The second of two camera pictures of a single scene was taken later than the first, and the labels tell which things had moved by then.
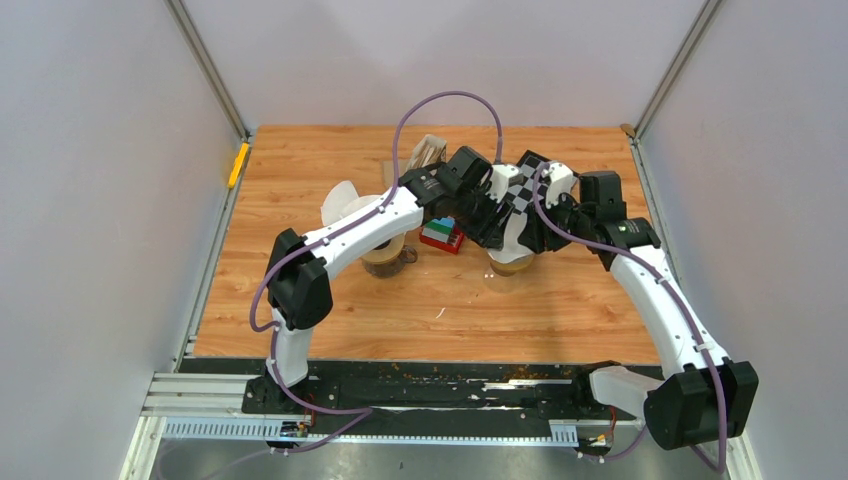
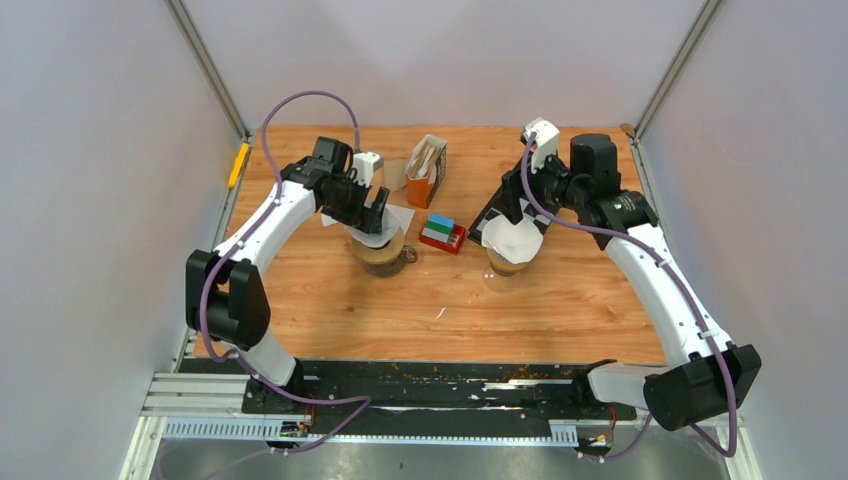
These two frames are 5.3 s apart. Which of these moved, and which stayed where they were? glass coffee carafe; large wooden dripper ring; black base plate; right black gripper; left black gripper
Moved: left black gripper; right black gripper
Stayed: glass coffee carafe; black base plate; large wooden dripper ring
